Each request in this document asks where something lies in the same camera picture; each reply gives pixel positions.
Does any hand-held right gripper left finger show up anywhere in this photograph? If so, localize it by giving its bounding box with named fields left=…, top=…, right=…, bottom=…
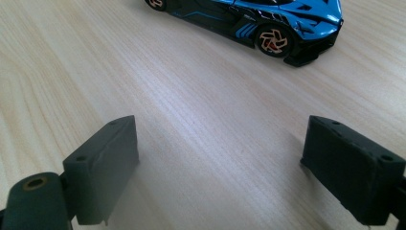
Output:
left=62, top=115, right=140, bottom=226

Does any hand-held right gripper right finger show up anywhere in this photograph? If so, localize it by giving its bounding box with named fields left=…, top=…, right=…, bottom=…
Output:
left=300, top=115, right=406, bottom=226

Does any blue and black toy car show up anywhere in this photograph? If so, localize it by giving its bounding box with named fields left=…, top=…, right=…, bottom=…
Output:
left=144, top=0, right=345, bottom=68

